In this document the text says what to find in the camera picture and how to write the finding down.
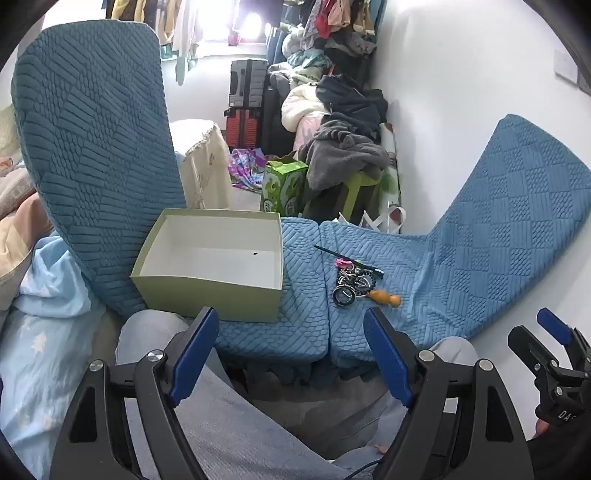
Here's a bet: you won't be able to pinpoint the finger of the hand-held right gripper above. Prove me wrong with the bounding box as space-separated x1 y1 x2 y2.
537 308 591 370
508 325 561 388

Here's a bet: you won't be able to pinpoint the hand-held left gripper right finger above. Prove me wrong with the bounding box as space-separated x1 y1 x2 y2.
363 307 536 480

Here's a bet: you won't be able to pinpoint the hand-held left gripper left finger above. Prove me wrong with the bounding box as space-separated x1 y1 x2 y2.
50 305 220 480

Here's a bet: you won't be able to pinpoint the wooden gourd pendant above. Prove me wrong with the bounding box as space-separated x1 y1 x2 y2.
368 289 402 308

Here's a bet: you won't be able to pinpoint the silver bead chain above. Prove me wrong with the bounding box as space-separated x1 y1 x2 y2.
337 266 378 292

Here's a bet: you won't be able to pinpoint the pale green cardboard box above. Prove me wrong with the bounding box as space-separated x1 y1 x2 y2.
130 209 284 324

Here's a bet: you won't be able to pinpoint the person's right leg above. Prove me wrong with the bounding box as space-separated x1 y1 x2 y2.
332 336 481 480

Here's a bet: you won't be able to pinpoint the person's leg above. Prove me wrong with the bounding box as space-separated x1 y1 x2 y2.
332 336 481 480
115 309 365 480

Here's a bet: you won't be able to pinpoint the person's left leg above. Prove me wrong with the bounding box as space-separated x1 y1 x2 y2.
115 309 365 480

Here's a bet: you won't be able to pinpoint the black hair stick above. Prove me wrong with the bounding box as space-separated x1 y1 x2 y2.
314 244 384 277

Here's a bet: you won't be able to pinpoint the blue quilted covered chair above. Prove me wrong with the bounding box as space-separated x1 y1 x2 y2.
11 21 331 366
318 114 591 366

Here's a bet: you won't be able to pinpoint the white tote bag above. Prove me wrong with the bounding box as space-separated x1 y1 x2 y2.
336 205 408 234

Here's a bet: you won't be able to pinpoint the light blue star blanket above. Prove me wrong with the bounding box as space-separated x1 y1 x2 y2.
0 234 122 468

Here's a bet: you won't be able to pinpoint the green plastic stool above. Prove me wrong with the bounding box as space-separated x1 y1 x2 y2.
331 170 385 223

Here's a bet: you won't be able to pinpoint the green carton box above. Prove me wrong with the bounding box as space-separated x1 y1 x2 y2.
260 156 310 217

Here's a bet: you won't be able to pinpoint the rolled floral mat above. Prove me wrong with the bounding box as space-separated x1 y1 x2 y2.
379 122 403 209

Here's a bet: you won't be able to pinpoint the colourful printed bag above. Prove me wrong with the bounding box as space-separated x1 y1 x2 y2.
229 148 272 193

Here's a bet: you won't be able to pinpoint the grey fleece garment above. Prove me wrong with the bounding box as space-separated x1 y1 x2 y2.
304 120 392 191

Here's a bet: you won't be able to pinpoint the peach blanket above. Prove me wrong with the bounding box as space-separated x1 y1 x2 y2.
0 157 55 311

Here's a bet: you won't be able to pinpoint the orange suitcase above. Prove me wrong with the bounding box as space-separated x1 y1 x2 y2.
225 108 265 149

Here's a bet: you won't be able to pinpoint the pink cloth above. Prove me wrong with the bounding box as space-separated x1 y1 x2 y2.
293 115 325 154

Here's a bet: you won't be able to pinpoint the black suitcase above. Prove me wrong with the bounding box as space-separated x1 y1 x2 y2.
262 74 297 154

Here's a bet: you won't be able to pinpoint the dark jacket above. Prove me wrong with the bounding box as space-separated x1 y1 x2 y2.
316 74 389 136

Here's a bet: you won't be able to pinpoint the cream padded coat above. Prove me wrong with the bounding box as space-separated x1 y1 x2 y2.
281 85 331 133

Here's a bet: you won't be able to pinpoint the grey suitcase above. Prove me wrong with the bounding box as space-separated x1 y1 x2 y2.
229 59 269 110

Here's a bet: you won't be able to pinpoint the pile of mixed clothes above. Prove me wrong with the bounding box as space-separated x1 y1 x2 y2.
281 0 385 75

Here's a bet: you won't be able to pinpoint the hanging clothes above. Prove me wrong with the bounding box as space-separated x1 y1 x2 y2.
105 0 206 86

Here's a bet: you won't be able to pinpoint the white wall switch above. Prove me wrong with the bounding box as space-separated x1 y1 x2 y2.
553 48 581 85

